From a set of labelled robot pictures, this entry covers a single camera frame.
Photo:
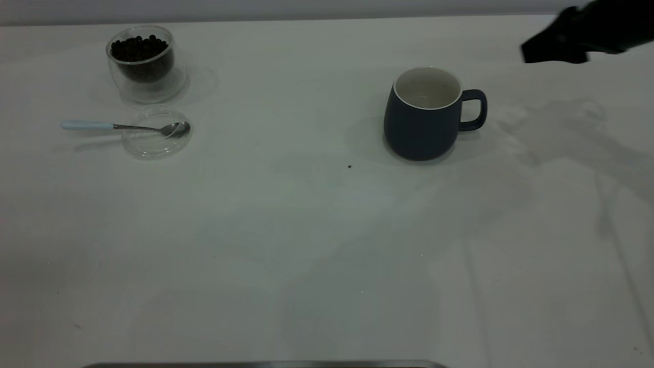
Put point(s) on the clear glass lid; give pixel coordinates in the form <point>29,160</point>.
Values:
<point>153,149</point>

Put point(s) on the dark grey ceramic mug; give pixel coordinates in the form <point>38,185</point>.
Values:
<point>419,133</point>

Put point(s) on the dark coffee beans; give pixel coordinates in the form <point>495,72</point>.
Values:
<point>140,51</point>

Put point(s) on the double-wall clear glass cup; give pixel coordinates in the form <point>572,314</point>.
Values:
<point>153,93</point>

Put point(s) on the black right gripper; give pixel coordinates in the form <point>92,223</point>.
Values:
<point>623,25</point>

